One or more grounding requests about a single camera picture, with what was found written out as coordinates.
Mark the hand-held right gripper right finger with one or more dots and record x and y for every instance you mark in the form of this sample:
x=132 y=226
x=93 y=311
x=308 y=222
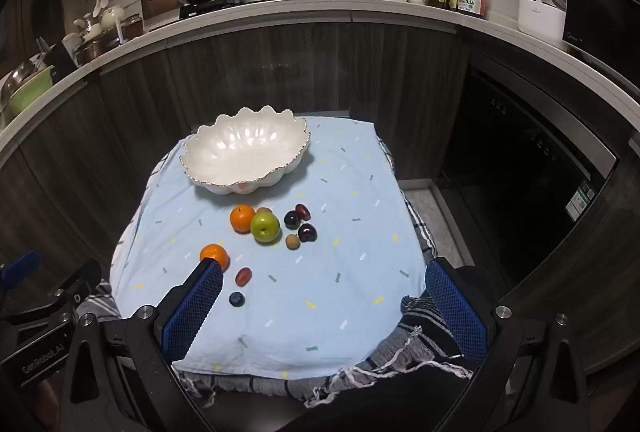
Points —
x=455 y=307

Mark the dark cloth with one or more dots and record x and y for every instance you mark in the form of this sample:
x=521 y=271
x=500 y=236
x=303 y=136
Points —
x=380 y=404

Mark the white scalloped ceramic bowl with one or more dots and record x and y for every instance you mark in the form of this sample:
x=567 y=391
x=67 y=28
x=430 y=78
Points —
x=240 y=146

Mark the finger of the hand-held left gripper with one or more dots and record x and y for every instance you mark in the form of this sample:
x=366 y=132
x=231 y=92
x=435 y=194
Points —
x=20 y=266
x=80 y=284

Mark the white mug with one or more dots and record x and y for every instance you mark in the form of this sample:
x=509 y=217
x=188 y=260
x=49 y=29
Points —
x=70 y=42

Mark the dark purple plum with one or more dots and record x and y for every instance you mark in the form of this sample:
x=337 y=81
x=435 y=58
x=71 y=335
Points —
x=291 y=220
x=307 y=232

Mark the green plastic basin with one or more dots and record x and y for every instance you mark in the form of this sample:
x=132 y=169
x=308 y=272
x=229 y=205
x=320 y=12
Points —
x=30 y=91

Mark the white teapot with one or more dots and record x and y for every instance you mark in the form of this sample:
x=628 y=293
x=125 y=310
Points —
x=112 y=16

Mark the dark wood kitchen cabinet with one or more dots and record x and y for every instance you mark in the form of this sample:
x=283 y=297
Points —
x=300 y=71

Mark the orange tangerine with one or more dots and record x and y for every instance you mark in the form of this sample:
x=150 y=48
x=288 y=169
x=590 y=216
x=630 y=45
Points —
x=242 y=218
x=214 y=254

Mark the grey striped fringed cloth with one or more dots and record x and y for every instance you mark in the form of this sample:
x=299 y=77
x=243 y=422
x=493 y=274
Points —
x=415 y=327

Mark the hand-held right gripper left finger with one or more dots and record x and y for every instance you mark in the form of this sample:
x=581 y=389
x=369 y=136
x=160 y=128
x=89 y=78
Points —
x=195 y=307

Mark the light blue sprinkle-print cloth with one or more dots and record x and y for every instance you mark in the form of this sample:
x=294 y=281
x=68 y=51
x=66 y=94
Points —
x=325 y=272

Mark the black built-in dishwasher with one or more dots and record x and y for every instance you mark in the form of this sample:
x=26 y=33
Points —
x=520 y=151

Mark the steel bowl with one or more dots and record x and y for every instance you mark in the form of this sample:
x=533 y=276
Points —
x=15 y=79

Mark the black microwave oven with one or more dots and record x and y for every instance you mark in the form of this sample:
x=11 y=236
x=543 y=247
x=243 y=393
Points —
x=605 y=21

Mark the person's left forearm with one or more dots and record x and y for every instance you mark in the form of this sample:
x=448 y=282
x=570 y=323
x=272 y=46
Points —
x=47 y=404

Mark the glass jar brown contents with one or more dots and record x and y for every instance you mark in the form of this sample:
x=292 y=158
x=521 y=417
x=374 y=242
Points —
x=132 y=26

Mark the blueberry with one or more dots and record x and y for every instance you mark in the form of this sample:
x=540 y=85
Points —
x=236 y=299

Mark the green apple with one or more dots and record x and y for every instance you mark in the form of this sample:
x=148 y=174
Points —
x=265 y=228

